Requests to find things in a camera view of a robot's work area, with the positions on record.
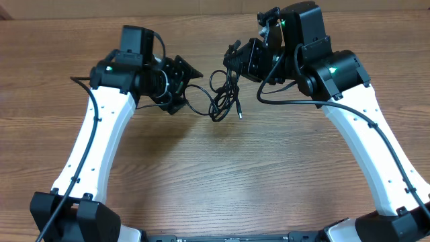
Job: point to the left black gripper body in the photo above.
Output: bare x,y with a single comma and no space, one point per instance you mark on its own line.
164,83

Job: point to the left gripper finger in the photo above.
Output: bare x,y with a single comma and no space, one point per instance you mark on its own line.
177,101
187,71

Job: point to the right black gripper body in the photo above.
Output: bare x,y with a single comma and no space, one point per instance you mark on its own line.
262,61

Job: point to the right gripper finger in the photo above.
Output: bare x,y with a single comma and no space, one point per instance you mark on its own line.
248,72
237,55

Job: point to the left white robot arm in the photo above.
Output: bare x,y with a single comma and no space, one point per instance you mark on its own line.
74,209

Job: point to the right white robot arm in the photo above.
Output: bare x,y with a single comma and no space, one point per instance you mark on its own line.
294,49

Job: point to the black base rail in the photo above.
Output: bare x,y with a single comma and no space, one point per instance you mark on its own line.
295,236

